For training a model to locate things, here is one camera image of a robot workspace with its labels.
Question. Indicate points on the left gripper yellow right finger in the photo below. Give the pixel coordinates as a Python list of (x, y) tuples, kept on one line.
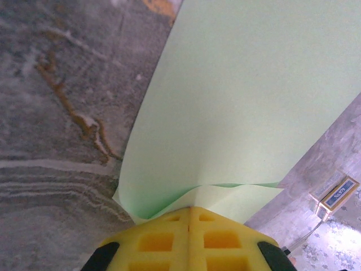
[(222, 245)]

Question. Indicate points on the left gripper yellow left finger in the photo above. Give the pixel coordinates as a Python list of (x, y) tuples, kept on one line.
[(155, 245)]

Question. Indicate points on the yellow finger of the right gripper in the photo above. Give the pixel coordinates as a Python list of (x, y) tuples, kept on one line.
[(160, 7)]

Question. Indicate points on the light green paper sheet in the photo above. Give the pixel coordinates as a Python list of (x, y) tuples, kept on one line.
[(239, 98)]

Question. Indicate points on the playing card box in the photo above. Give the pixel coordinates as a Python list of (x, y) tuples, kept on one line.
[(338, 194)]

